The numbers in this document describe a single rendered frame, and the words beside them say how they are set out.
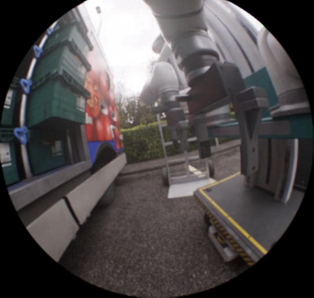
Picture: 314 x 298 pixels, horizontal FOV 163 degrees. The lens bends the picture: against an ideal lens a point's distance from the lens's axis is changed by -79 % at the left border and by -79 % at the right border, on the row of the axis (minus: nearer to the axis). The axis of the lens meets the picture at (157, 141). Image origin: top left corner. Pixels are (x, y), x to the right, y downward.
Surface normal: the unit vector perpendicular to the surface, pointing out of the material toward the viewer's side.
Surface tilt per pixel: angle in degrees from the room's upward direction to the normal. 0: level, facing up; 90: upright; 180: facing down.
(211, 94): 90
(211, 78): 90
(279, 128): 90
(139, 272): 0
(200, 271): 0
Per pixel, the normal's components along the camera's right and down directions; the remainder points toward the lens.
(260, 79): -0.98, 0.19
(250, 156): 0.08, 0.03
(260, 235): -0.19, -0.98
